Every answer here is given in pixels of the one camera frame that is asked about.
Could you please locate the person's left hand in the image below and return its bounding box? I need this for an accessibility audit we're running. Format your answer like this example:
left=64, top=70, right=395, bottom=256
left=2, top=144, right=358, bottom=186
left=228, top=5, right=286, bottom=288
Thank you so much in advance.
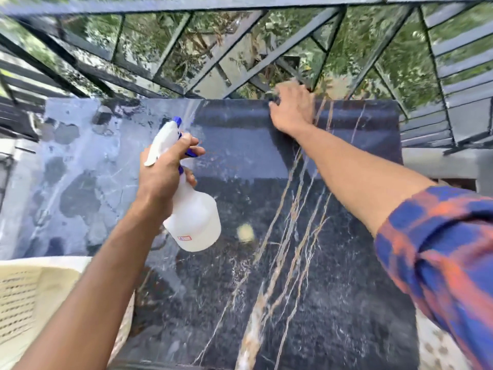
left=135, top=134, right=206, bottom=221

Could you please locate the person's right hand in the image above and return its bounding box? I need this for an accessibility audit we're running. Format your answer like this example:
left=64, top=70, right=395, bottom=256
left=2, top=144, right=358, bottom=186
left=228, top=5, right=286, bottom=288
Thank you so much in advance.
left=268, top=81, right=316, bottom=139

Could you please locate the white spray bottle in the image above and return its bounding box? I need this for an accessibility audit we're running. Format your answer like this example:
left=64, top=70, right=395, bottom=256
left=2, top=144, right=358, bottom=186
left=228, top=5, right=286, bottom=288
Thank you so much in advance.
left=143, top=116, right=222, bottom=253

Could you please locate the cream plastic basket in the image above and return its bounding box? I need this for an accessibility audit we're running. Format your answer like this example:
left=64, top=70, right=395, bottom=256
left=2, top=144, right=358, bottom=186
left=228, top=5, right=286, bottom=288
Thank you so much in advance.
left=0, top=256, right=136, bottom=370

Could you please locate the person's right forearm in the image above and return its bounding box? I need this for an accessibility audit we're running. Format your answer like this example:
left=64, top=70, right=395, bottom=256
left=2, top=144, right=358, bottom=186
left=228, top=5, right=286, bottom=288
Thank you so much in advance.
left=294, top=125, right=438, bottom=237

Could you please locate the person's left forearm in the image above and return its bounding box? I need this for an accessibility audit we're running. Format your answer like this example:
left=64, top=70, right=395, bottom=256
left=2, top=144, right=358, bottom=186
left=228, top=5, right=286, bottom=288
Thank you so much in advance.
left=13, top=200, right=166, bottom=370

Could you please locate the green foliage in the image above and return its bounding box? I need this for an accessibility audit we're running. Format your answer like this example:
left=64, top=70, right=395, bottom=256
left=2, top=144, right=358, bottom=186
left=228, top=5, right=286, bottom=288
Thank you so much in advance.
left=0, top=0, right=493, bottom=112

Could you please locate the black metal railing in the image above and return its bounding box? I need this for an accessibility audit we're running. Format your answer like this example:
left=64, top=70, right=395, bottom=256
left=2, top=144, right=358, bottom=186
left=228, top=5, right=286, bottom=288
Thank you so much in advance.
left=0, top=0, right=493, bottom=157

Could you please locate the dark marble table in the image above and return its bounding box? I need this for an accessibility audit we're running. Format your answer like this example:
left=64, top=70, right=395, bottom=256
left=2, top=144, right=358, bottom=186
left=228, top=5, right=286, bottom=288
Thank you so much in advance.
left=0, top=97, right=421, bottom=370

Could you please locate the blue orange plaid shirt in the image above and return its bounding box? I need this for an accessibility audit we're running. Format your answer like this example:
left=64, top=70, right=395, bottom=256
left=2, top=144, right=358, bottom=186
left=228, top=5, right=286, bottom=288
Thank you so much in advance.
left=374, top=185, right=493, bottom=370

